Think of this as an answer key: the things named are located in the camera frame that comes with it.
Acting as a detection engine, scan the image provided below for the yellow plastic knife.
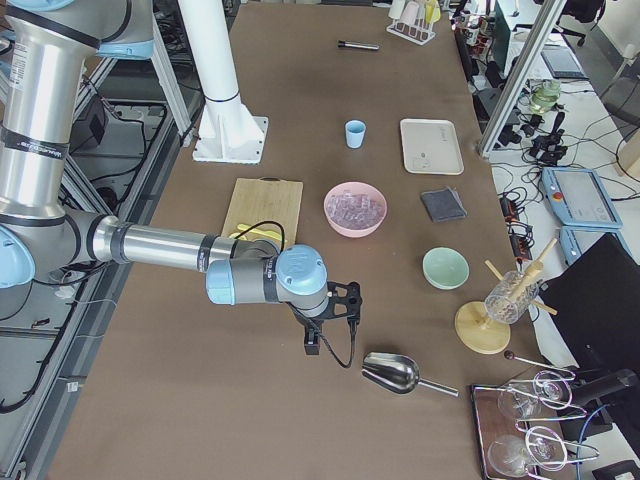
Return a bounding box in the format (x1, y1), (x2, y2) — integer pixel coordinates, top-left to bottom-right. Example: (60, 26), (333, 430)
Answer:
(236, 223), (281, 237)

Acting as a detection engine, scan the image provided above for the wooden cutting board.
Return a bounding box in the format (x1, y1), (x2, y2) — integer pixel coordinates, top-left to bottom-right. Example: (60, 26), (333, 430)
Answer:
(222, 178), (303, 247)

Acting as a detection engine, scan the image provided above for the yellow plastic cup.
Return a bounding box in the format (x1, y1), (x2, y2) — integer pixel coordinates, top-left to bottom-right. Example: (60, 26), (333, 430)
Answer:
(424, 0), (441, 24)

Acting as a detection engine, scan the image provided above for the pink bowl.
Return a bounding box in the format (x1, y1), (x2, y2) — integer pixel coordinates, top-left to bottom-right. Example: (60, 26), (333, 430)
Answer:
(323, 182), (387, 238)

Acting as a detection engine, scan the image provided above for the steel muddler with black tip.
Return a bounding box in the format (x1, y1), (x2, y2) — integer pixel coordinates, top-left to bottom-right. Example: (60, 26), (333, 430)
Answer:
(337, 40), (380, 51)

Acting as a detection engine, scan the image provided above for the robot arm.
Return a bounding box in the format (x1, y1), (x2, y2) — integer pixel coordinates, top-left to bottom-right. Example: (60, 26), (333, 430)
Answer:
(1, 1), (362, 355)

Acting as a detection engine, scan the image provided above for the light blue cup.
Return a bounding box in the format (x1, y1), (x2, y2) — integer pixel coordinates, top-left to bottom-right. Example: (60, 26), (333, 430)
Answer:
(344, 119), (366, 149)

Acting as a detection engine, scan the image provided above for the blue teach pendant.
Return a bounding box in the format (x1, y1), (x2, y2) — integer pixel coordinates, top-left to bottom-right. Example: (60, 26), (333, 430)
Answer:
(541, 167), (623, 229)
(559, 225), (629, 266)

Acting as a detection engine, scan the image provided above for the steel wire glass rack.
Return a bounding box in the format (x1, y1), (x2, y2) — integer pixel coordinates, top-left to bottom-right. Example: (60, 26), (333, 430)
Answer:
(513, 367), (599, 467)

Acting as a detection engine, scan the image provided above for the wooden cup stand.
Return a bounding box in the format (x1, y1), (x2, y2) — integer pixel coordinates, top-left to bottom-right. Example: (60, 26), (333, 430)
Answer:
(454, 238), (557, 354)

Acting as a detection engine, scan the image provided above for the steel ice scoop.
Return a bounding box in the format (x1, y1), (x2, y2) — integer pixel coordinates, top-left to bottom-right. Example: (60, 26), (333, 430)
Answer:
(361, 352), (459, 397)

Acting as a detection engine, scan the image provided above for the wine glass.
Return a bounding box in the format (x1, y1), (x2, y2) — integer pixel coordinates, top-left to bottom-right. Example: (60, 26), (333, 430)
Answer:
(488, 426), (568, 479)
(497, 370), (573, 420)

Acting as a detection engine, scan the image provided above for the grey folded cloth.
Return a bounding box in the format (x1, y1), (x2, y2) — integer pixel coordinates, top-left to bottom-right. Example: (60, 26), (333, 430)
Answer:
(420, 187), (467, 222)

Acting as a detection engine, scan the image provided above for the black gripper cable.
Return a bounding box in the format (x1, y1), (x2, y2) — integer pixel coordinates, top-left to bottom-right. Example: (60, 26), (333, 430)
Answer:
(312, 319), (359, 370)

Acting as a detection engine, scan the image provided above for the white wire cup rack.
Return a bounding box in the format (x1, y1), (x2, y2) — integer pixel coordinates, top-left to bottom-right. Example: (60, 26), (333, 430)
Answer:
(386, 0), (436, 46)

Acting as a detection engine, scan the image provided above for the clear glass cup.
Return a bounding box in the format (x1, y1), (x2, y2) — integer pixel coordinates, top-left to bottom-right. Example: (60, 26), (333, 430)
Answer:
(484, 271), (539, 325)

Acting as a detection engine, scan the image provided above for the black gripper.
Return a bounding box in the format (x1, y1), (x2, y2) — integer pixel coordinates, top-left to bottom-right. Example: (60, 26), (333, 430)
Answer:
(290, 281), (361, 355)

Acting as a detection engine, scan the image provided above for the aluminium frame post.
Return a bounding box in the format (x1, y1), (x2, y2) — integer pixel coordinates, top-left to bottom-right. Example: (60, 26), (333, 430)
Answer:
(477, 0), (566, 160)

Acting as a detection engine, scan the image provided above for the pink plastic cup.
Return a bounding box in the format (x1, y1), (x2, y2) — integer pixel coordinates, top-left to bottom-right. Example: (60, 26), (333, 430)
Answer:
(399, 1), (421, 26)

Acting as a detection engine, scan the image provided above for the cream tray with bear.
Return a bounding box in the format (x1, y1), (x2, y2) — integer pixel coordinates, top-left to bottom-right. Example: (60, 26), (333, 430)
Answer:
(400, 118), (464, 176)

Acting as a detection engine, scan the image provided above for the green ceramic bowl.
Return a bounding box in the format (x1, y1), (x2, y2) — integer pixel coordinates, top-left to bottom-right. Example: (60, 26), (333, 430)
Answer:
(422, 247), (470, 290)

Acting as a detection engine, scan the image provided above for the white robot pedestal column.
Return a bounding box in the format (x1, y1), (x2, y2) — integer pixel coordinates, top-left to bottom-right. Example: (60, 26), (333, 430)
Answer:
(179, 0), (268, 165)

